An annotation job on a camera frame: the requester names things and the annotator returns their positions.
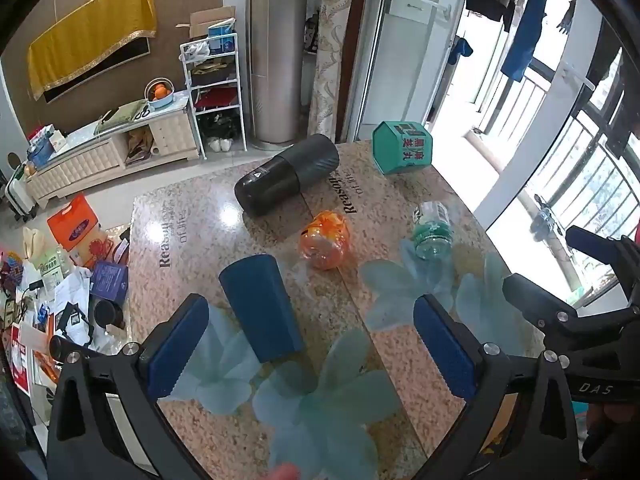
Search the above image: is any teal hexagonal tin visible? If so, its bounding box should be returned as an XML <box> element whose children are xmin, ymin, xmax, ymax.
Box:
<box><xmin>371</xmin><ymin>120</ymin><xmax>434</xmax><ymax>176</ymax></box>

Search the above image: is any cardboard box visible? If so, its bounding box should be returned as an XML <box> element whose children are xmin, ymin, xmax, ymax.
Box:
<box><xmin>174</xmin><ymin>5</ymin><xmax>237</xmax><ymax>42</ymax></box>

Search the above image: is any white tv cabinet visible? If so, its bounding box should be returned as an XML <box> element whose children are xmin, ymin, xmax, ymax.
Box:
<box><xmin>24</xmin><ymin>94</ymin><xmax>199</xmax><ymax>212</ymax></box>

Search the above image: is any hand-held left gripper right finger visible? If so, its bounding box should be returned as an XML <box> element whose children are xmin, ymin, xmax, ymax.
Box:
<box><xmin>412</xmin><ymin>293</ymin><xmax>582</xmax><ymax>480</ymax></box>

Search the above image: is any hanging blue garment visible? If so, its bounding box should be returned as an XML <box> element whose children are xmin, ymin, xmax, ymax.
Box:
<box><xmin>499</xmin><ymin>0</ymin><xmax>559</xmax><ymax>83</ymax></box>

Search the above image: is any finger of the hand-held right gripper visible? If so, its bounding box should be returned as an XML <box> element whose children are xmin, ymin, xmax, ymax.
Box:
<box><xmin>565</xmin><ymin>225</ymin><xmax>640</xmax><ymax>273</ymax></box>
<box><xmin>502</xmin><ymin>273</ymin><xmax>583</xmax><ymax>343</ymax></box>

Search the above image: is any tall standing air conditioner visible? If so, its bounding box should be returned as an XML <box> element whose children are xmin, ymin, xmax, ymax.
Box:
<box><xmin>248</xmin><ymin>0</ymin><xmax>307</xmax><ymax>152</ymax></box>

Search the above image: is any green clear plastic bottle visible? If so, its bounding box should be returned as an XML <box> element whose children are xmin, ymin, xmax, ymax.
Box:
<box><xmin>411</xmin><ymin>201</ymin><xmax>454</xmax><ymax>261</ymax></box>

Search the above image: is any wall television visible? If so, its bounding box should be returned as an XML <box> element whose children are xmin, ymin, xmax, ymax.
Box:
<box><xmin>41</xmin><ymin>35</ymin><xmax>152</xmax><ymax>106</ymax></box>

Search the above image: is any hanging blue sock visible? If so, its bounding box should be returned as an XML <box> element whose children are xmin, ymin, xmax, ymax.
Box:
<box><xmin>447</xmin><ymin>35</ymin><xmax>474</xmax><ymax>66</ymax></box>

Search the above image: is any white suitcase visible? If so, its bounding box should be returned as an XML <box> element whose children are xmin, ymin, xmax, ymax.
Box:
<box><xmin>1</xmin><ymin>161</ymin><xmax>39</xmax><ymax>224</ymax></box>

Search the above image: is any black mug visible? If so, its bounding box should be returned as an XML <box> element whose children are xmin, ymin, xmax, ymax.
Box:
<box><xmin>92</xmin><ymin>299</ymin><xmax>126</xmax><ymax>331</ymax></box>

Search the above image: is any yellow cloth cover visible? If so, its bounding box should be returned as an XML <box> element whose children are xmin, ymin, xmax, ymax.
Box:
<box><xmin>27</xmin><ymin>0</ymin><xmax>157</xmax><ymax>102</ymax></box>

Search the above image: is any patterned beige curtain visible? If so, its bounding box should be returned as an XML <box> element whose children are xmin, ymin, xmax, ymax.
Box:
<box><xmin>305</xmin><ymin>0</ymin><xmax>372</xmax><ymax>144</ymax></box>

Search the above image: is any orange plastic jar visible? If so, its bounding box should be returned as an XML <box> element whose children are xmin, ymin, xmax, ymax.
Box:
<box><xmin>299</xmin><ymin>210</ymin><xmax>353</xmax><ymax>271</ymax></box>

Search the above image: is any person's left hand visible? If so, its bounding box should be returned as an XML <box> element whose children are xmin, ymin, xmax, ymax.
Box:
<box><xmin>267</xmin><ymin>462</ymin><xmax>302</xmax><ymax>480</ymax></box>

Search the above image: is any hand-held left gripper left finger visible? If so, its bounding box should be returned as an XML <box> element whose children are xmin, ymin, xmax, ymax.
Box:
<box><xmin>47</xmin><ymin>293</ymin><xmax>211</xmax><ymax>480</ymax></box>

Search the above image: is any fruit basket with oranges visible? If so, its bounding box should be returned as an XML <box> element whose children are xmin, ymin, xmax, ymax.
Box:
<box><xmin>144</xmin><ymin>77</ymin><xmax>175</xmax><ymax>109</ymax></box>

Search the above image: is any balcony railing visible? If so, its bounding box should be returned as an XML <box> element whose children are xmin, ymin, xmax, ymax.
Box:
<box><xmin>472</xmin><ymin>55</ymin><xmax>640</xmax><ymax>311</ymax></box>

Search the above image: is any person's right hand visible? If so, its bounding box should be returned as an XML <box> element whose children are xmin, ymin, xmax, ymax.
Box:
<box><xmin>582</xmin><ymin>401</ymin><xmax>640</xmax><ymax>468</ymax></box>

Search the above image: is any white metal shelf rack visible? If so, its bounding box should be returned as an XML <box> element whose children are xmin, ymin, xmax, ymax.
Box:
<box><xmin>179</xmin><ymin>34</ymin><xmax>247</xmax><ymax>161</ymax></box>

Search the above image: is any dark blue cup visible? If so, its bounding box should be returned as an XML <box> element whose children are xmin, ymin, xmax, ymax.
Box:
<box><xmin>218</xmin><ymin>254</ymin><xmax>307</xmax><ymax>364</ymax></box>

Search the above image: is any dark blue box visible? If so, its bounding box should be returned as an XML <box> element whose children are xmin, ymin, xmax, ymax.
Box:
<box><xmin>89</xmin><ymin>261</ymin><xmax>130</xmax><ymax>306</ymax></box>

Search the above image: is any orange paper bag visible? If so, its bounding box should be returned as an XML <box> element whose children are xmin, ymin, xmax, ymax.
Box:
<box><xmin>46</xmin><ymin>194</ymin><xmax>102</xmax><ymax>256</ymax></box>

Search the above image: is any black cylindrical flask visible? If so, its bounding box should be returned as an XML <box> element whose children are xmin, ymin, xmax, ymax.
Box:
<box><xmin>234</xmin><ymin>133</ymin><xmax>341</xmax><ymax>218</ymax></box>

